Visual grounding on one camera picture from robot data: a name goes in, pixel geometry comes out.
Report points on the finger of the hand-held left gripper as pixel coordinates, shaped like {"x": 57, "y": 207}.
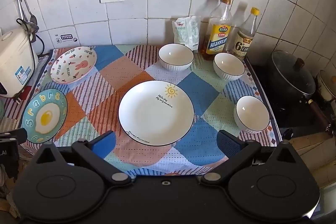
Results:
{"x": 19, "y": 136}

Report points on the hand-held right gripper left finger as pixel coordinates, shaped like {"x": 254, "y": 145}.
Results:
{"x": 105, "y": 141}

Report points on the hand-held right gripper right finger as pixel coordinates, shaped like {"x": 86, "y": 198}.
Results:
{"x": 227, "y": 144}

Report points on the plain white plate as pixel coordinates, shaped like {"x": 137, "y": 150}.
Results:
{"x": 252, "y": 113}

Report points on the pink rabbit print plate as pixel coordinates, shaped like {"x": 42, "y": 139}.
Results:
{"x": 74, "y": 65}

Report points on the teal fried egg plate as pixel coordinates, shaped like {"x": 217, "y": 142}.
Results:
{"x": 44, "y": 115}

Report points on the white sun print plate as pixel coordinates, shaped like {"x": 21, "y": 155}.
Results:
{"x": 155, "y": 113}

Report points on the patchwork table cloth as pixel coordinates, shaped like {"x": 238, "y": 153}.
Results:
{"x": 110, "y": 74}

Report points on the black gas stove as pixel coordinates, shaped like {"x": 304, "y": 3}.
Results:
{"x": 294, "y": 119}

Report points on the black wok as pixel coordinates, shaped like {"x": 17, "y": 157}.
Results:
{"x": 288, "y": 96}

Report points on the white ribbed bowl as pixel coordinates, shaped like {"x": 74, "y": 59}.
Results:
{"x": 176, "y": 56}
{"x": 229, "y": 65}

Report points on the white rice cooker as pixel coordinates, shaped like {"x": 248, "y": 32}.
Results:
{"x": 15, "y": 56}

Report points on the glass wok lid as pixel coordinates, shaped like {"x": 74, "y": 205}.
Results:
{"x": 288, "y": 74}

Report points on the vinegar bottle yellow cap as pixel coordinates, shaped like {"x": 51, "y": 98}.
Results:
{"x": 244, "y": 37}

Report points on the cooking wine bottle yellow label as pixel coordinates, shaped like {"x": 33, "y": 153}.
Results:
{"x": 218, "y": 35}

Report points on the cream enamel pot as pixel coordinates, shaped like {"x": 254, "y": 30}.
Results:
{"x": 326, "y": 85}

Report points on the metal hanging ladle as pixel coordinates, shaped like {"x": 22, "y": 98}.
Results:
{"x": 31, "y": 20}

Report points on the white salt bag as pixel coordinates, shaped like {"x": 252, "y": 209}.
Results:
{"x": 187, "y": 33}

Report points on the small white wall sticker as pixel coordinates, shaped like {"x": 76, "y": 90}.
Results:
{"x": 66, "y": 38}

